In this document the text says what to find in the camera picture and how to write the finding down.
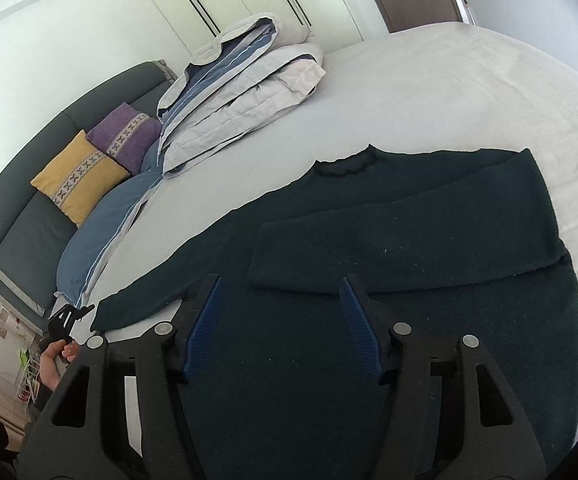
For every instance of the folded grey and blue duvet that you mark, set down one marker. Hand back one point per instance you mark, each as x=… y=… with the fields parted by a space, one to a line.
x=249 y=95

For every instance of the person's left forearm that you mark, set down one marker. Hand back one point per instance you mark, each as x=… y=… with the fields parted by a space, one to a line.
x=34 y=410

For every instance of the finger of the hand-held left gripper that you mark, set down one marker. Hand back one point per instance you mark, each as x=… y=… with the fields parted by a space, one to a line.
x=64 y=321

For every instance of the grey upholstered headboard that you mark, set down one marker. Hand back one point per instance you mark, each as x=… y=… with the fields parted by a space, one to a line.
x=29 y=220

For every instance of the blue pillow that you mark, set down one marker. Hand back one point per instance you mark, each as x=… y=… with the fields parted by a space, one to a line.
x=104 y=225

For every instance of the dark teal towel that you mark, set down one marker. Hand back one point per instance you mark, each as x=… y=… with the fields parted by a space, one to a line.
x=419 y=240

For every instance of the person's left hand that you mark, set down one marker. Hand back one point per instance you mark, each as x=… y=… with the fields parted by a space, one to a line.
x=51 y=365

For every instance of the yellow patterned cushion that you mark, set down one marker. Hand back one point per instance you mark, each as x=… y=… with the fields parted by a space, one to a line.
x=79 y=175

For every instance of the purple patterned cushion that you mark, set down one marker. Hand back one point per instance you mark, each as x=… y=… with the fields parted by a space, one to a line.
x=124 y=132

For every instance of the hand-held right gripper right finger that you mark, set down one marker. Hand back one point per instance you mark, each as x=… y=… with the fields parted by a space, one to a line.
x=361 y=332

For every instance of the wall switch panel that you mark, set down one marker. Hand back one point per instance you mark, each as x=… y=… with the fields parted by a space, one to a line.
x=3 y=322

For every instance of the bed with white sheet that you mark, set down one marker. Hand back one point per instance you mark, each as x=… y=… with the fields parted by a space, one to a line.
x=419 y=85

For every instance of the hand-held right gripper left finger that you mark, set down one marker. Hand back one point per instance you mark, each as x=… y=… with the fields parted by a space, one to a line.
x=202 y=327

